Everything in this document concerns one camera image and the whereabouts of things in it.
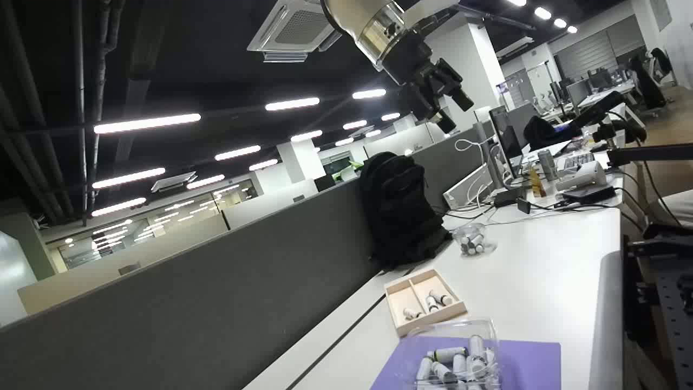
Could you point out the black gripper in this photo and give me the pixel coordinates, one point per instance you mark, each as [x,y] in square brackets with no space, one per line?
[415,62]

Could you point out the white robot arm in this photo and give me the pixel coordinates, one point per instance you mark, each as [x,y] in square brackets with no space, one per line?
[376,23]

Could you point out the wooden segment tray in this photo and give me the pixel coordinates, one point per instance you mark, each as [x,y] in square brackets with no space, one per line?
[435,323]

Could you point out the purple mat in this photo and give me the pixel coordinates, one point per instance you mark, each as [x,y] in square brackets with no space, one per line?
[534,364]

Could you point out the dark computer monitor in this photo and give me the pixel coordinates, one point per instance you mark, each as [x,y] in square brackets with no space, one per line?
[509,131]

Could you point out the black backpack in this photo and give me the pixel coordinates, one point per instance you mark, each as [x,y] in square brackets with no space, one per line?
[402,209]

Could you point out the clear plastic bowl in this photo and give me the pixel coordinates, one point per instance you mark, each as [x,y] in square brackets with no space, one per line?
[477,231]

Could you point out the long ceiling light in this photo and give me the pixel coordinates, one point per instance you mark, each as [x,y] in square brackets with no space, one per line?
[128,177]
[237,152]
[294,104]
[147,122]

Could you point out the ceiling air conditioner unit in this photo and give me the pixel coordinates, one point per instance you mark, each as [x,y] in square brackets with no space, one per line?
[296,29]

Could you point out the clear plastic container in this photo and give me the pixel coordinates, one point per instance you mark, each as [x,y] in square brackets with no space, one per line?
[463,331]

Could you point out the black metal rig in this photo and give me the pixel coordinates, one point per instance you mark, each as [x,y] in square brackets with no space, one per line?
[664,303]

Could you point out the gray desk partition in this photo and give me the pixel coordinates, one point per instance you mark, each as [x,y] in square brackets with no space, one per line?
[217,303]

